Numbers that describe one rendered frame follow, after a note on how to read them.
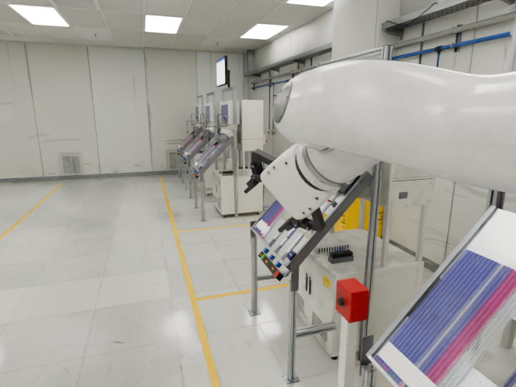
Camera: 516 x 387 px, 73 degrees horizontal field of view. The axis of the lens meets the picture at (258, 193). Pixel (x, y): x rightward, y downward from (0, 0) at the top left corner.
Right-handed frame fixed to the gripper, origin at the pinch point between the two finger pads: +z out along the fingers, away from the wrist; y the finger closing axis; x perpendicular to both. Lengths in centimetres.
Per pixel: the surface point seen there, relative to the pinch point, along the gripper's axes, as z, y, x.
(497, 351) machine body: 46, -108, -73
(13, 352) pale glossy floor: 251, 32, 54
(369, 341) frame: 58, -65, -36
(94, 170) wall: 771, 309, -247
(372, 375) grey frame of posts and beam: 62, -75, -30
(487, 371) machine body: 43, -103, -58
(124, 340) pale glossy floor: 229, -11, 3
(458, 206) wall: 129, -123, -255
